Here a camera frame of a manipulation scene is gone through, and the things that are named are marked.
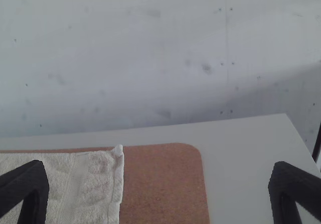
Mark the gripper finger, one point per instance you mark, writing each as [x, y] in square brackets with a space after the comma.
[281, 181]
[37, 178]

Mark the pale towel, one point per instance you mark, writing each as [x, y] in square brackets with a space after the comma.
[82, 183]

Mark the cork mat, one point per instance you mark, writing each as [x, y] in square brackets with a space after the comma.
[163, 183]

